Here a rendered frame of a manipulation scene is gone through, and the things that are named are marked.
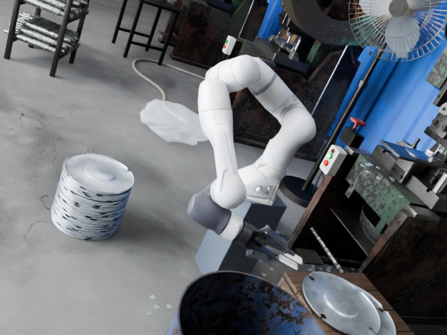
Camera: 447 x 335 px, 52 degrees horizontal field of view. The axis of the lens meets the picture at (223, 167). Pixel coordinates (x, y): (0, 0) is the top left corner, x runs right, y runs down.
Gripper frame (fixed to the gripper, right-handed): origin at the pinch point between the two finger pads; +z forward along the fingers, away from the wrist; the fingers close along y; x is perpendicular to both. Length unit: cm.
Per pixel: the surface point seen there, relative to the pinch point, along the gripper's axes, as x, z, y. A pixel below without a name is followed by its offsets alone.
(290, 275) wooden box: 5.2, 5.9, -8.7
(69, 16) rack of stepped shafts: 181, -150, -21
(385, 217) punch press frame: 47, 42, 14
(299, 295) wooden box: -3.2, 9.1, -8.7
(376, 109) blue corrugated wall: 266, 91, 23
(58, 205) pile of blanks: 30, -79, -46
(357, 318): -5.6, 29.1, -4.5
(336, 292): 3.2, 22.3, -4.8
